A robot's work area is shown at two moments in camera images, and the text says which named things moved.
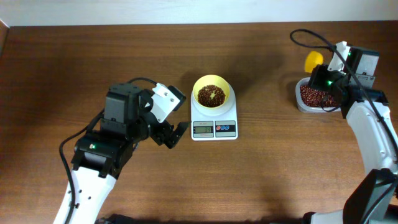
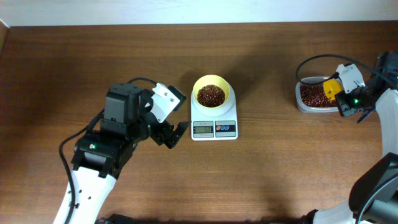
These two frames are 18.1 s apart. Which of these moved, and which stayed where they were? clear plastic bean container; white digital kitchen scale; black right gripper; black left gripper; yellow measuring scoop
Moved: black right gripper; yellow measuring scoop
Stayed: clear plastic bean container; white digital kitchen scale; black left gripper
